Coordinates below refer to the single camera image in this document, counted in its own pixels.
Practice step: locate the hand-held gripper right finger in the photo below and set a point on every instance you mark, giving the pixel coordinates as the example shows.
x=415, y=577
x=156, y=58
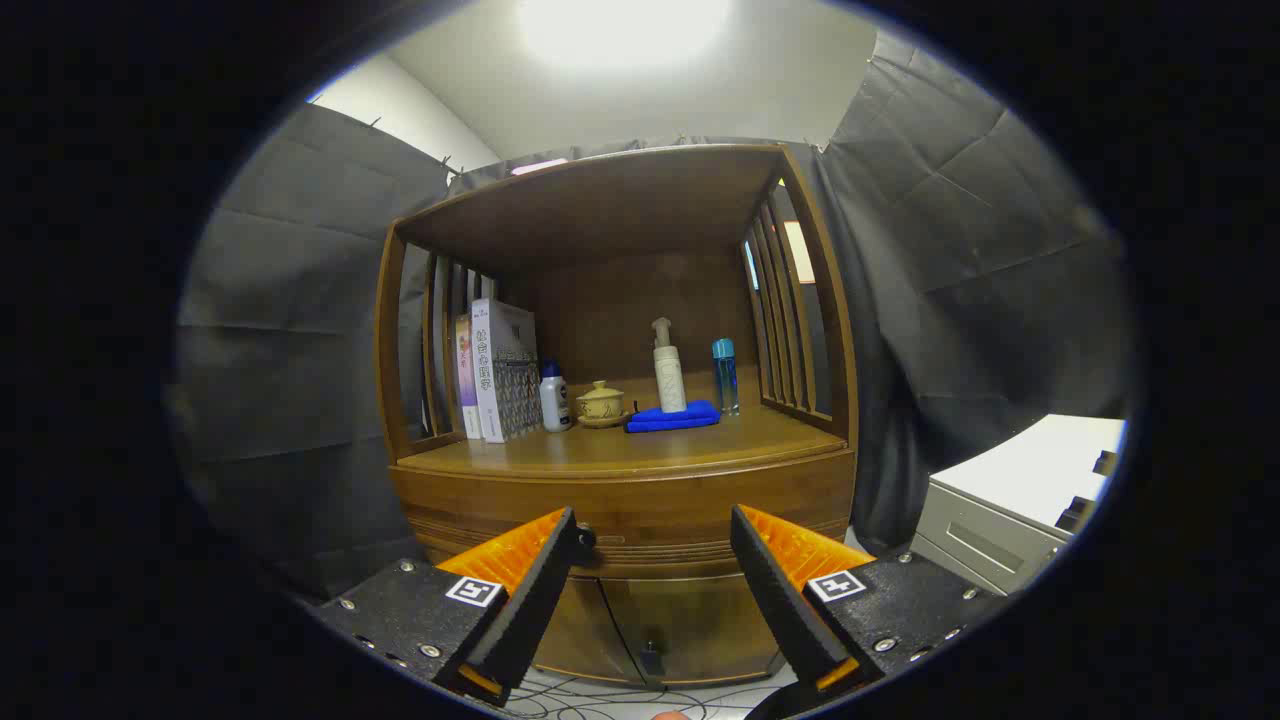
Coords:
x=780, y=600

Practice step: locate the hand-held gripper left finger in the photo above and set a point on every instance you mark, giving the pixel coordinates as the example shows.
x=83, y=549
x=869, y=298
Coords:
x=530, y=600

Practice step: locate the wooden drawer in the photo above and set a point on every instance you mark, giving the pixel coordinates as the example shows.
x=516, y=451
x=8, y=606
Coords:
x=650, y=505

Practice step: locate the wooden cabinet door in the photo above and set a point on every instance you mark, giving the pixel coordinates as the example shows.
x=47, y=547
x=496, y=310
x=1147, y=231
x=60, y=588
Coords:
x=700, y=625
x=580, y=630

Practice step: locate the wooden countertop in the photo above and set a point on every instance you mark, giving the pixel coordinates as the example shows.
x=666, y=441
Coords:
x=700, y=445

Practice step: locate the grey white drawer unit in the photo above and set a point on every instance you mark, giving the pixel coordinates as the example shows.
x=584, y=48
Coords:
x=1020, y=470

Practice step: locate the wooden cabinet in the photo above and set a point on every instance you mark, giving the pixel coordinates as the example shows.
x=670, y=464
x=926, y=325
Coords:
x=640, y=300

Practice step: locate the white bottle blue cap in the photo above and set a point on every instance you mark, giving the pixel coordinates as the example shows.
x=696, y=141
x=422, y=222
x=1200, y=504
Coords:
x=555, y=405

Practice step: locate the yellow lidded teacup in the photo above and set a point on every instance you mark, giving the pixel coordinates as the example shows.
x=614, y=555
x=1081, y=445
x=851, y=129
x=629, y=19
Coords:
x=601, y=403

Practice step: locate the blue folded cloth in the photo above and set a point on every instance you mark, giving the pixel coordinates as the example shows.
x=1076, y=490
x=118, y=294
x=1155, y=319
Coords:
x=672, y=418

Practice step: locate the clear bottle blue cap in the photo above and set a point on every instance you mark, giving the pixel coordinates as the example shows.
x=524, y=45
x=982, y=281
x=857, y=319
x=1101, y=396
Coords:
x=726, y=380

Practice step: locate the purple book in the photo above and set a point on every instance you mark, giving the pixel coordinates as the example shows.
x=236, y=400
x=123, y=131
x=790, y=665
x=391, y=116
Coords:
x=466, y=380

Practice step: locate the white patterned book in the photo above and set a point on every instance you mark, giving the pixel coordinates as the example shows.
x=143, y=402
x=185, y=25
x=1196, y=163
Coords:
x=505, y=370

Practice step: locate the white pump bottle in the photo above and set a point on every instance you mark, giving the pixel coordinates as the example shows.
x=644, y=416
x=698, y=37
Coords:
x=670, y=380

